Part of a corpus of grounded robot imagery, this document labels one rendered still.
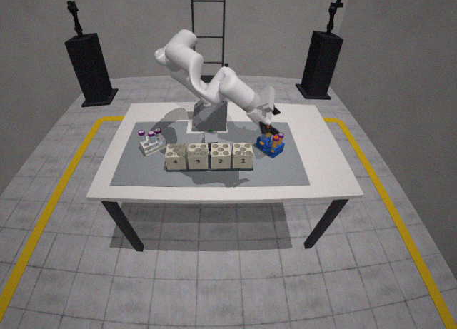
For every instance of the blue tube rack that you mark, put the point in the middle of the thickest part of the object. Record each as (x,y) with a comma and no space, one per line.
(267,147)

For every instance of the beige bucket adapter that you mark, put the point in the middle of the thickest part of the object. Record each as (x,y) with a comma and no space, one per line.
(196,159)
(243,155)
(220,155)
(175,160)

